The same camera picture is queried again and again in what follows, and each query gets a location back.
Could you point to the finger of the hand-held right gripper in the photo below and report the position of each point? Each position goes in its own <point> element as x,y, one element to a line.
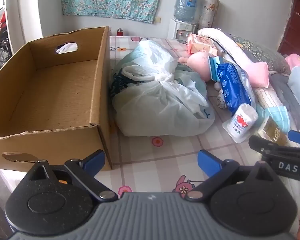
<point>298,136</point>
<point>256,143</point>

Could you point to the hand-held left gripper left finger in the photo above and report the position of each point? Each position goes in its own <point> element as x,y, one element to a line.
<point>95,158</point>

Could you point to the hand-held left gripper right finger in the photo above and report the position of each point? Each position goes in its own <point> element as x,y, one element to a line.
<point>210,162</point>

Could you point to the teal towel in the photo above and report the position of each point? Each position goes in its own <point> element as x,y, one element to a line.
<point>277,117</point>

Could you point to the dark blue wipes pack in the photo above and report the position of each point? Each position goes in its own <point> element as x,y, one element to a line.
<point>231,87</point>

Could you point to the pink towel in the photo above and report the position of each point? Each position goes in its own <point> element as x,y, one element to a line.
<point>258,76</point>

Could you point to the brown cardboard box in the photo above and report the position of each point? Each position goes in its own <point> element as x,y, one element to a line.
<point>52,92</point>

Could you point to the pink plush toy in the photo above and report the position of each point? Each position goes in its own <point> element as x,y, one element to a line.
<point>197,62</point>

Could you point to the golden packet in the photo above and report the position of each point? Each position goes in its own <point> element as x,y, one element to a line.
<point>270,130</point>

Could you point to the printed bed sheet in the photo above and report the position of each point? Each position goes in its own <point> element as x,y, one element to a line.
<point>165,160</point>

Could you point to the cream checked cloth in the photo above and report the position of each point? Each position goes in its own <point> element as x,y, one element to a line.
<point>265,96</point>

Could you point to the grey quilt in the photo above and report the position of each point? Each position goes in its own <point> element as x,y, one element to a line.
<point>285,90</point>

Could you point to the pink cloth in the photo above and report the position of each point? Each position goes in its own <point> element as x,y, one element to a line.
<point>296,60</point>

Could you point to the white plastic bag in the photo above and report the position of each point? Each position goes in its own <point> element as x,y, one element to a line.
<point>152,105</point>

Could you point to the dark floral pillow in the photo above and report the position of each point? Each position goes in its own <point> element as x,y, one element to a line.
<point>262,52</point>

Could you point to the brown door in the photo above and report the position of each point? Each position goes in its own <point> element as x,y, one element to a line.
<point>297,30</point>

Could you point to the pink printed packet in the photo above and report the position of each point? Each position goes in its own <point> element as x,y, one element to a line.
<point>200,43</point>

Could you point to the red thermos flask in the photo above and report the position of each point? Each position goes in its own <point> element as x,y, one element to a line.
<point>119,32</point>

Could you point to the white water dispenser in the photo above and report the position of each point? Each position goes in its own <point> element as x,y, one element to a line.
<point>176,30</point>

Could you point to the rolled floral mat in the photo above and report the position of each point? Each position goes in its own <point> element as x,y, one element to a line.
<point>208,10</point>

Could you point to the wall socket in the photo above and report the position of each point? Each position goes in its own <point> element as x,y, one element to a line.
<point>157,20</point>

